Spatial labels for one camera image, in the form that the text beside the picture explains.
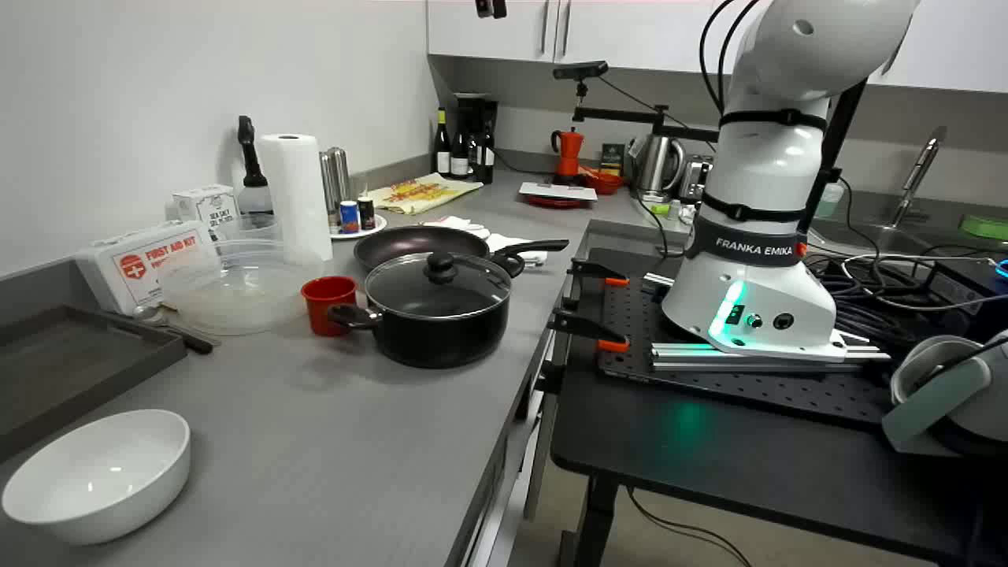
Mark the red moka pot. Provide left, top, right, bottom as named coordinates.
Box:
left=549, top=127, right=588, bottom=187

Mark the grey curved device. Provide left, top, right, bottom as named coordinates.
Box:
left=878, top=331, right=1008, bottom=459

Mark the black camera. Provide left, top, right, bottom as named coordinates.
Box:
left=550, top=56, right=611, bottom=86

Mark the white first aid kit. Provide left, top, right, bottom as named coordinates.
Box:
left=71, top=220, right=226, bottom=317

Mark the glass pot lid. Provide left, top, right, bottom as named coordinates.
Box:
left=361, top=249, right=516, bottom=320

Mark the silver aluminium rail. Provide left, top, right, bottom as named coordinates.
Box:
left=647, top=327, right=894, bottom=378

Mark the black coffee machine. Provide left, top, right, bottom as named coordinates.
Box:
left=449, top=92, right=501, bottom=160

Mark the white ceramic bowl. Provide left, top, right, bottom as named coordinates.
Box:
left=0, top=405, right=194, bottom=547

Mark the steel kettle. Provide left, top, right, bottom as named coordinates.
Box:
left=627, top=133, right=691, bottom=201

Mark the black perforated breadboard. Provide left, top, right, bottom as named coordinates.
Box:
left=596, top=245, right=1008, bottom=427

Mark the spray bottle with black head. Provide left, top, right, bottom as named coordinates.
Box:
left=234, top=115, right=277, bottom=233

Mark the black cooking pot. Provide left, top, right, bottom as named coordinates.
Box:
left=324, top=275, right=529, bottom=373

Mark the steel faucet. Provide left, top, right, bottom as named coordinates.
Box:
left=878, top=123, right=949, bottom=237

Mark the black utensil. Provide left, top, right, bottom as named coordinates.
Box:
left=99, top=305, right=216, bottom=358

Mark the black table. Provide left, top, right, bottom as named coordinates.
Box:
left=549, top=223, right=1008, bottom=567

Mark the dark wine bottle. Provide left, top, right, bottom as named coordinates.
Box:
left=431, top=107, right=455, bottom=181
left=469, top=123, right=499, bottom=187
left=448, top=127, right=472, bottom=183

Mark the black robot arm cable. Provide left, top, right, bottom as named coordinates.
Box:
left=697, top=0, right=763, bottom=115

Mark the red striped white towel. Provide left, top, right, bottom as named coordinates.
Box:
left=422, top=213, right=495, bottom=242

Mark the white wall cabinet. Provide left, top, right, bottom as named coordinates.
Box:
left=422, top=0, right=1008, bottom=99

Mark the blue spice can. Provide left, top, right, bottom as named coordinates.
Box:
left=335, top=200, right=364, bottom=237

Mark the white round plate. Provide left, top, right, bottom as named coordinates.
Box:
left=329, top=210, right=392, bottom=245

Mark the black cable bundle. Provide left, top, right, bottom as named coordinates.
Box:
left=815, top=245, right=1008, bottom=317

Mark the white paper towel roll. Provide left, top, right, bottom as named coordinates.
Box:
left=256, top=128, right=335, bottom=269

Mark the black floor cable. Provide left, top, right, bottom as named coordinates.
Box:
left=624, top=486, right=756, bottom=567

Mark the red plate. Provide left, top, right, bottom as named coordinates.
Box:
left=516, top=181, right=600, bottom=210

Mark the black orange clamp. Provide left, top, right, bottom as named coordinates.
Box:
left=546, top=308, right=637, bottom=358
left=564, top=254, right=637, bottom=293

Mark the green sponge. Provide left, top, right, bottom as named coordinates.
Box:
left=956, top=210, right=1008, bottom=245

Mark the small red bowl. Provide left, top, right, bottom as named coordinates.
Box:
left=588, top=166, right=627, bottom=200

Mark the yellow cloth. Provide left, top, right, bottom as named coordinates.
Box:
left=359, top=170, right=485, bottom=220

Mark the grey tray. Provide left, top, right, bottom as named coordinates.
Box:
left=0, top=301, right=192, bottom=465

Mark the black frying pan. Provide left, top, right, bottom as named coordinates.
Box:
left=351, top=223, right=572, bottom=281

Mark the small white carton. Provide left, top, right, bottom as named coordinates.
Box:
left=167, top=183, right=239, bottom=241

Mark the steel spice grinder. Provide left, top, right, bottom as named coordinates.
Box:
left=335, top=146, right=357, bottom=208
left=318, top=146, right=341, bottom=216

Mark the clear plastic bowl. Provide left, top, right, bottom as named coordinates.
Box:
left=167, top=237, right=318, bottom=341

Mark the steel cabinet handle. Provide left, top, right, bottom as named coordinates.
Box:
left=556, top=0, right=575, bottom=63
left=534, top=0, right=553, bottom=63

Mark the red cup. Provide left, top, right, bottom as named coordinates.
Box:
left=298, top=275, right=361, bottom=341

